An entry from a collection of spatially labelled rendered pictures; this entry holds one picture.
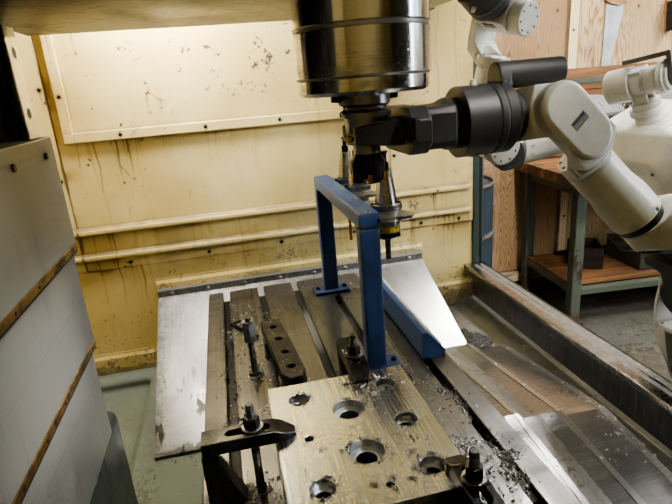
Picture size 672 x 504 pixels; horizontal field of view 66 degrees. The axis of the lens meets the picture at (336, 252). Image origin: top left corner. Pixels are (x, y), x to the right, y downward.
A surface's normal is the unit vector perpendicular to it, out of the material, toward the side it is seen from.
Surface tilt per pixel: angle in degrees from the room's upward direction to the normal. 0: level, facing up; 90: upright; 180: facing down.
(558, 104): 80
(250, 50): 90
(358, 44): 90
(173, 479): 0
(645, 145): 68
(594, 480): 8
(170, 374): 23
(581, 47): 90
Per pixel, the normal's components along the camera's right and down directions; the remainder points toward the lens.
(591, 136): 0.20, 0.12
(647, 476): -0.05, -0.90
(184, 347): 0.02, -0.74
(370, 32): 0.10, 0.30
